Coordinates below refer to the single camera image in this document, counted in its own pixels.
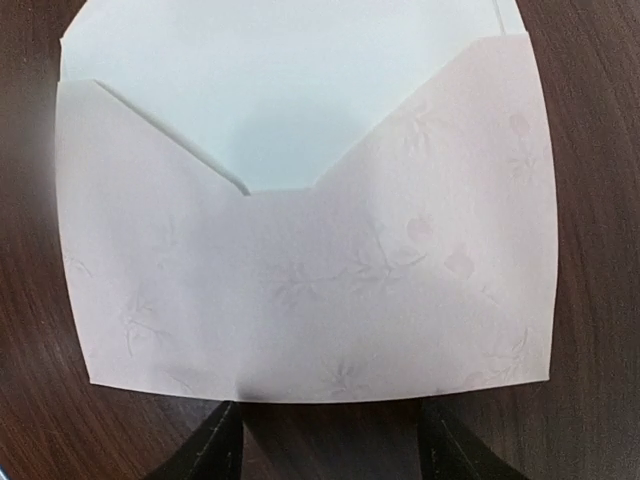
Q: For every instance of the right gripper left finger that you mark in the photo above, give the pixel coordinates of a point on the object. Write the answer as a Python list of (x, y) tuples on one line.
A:
[(213, 451)]

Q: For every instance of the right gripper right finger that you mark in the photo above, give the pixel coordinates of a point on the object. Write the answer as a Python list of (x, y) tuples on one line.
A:
[(448, 449)]

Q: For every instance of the beige envelope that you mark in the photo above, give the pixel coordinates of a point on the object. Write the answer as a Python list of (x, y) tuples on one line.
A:
[(422, 262)]

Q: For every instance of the cream letter paper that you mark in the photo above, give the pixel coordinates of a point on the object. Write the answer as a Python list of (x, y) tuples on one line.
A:
[(272, 93)]

